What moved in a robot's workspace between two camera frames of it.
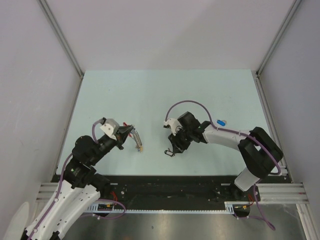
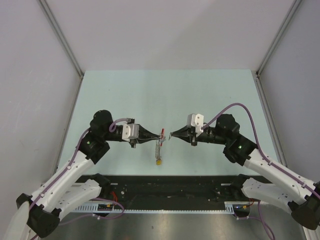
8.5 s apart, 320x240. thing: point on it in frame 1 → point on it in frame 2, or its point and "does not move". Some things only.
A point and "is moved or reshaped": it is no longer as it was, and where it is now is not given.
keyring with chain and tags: (134, 134) is moved or reshaped
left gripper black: (122, 135) → (143, 133)
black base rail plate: (171, 192) does not move
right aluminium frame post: (256, 74) does not move
